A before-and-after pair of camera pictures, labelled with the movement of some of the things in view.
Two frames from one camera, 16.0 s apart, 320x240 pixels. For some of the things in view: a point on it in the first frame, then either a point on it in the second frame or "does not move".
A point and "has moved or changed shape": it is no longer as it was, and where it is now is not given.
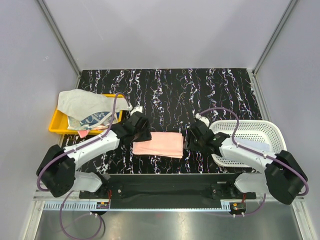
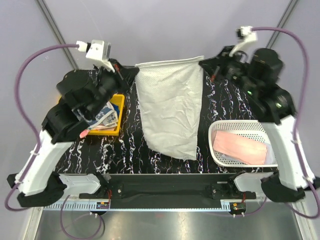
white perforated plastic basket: [264, 130] does not move
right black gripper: [190, 136] -> [215, 65]
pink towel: [165, 144] has moved or changed shape
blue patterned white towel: [93, 121] does not move
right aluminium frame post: [291, 5] does not move
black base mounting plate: [162, 190] does not move
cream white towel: [79, 104] has moved or changed shape
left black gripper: [146, 135] -> [125, 74]
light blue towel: [259, 145] has moved or changed shape
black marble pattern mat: [169, 98] does not move
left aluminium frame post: [61, 41] does not move
